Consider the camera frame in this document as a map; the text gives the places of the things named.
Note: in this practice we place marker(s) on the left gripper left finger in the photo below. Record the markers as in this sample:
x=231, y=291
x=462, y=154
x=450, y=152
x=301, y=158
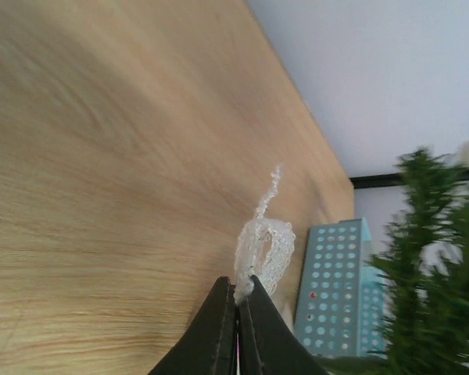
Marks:
x=209, y=345

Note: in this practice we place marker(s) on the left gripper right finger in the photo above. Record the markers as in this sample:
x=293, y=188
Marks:
x=266, y=345

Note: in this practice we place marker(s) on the white mesh ribbon bow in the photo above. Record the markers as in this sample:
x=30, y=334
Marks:
x=264, y=249

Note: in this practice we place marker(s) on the small green christmas tree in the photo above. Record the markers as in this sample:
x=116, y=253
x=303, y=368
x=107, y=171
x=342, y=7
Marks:
x=425, y=274

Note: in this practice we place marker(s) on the light blue plastic basket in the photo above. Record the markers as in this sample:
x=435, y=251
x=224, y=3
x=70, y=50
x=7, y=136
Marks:
x=341, y=300

